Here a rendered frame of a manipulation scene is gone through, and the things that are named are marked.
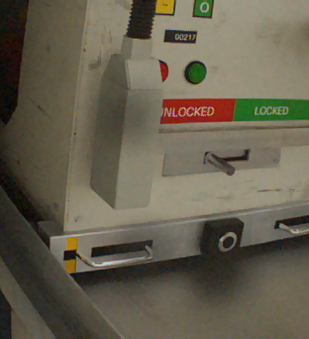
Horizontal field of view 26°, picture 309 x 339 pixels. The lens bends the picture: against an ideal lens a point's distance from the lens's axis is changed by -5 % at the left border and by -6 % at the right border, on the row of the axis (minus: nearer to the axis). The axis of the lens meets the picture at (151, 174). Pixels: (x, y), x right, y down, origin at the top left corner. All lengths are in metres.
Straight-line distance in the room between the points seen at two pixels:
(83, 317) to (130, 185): 0.17
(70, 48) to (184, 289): 0.37
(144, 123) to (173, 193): 0.22
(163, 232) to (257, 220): 0.17
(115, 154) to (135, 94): 0.07
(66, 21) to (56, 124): 0.14
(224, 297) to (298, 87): 0.34
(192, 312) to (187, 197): 0.18
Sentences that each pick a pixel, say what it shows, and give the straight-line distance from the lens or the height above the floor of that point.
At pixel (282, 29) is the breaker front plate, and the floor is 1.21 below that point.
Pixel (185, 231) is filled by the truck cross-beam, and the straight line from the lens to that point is 1.01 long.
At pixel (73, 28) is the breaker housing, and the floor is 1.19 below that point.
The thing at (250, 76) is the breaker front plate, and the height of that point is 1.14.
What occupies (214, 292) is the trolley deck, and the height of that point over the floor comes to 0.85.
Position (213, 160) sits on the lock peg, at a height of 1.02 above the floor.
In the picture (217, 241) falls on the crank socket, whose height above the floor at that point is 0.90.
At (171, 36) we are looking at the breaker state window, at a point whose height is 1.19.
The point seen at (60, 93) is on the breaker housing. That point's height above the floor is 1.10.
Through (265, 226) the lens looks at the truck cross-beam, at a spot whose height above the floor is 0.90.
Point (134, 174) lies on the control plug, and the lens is 0.80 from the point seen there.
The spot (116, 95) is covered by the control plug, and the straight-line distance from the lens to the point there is 0.78.
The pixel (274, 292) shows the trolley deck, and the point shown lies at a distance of 1.01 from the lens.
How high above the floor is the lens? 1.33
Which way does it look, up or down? 21 degrees down
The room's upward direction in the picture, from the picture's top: 7 degrees clockwise
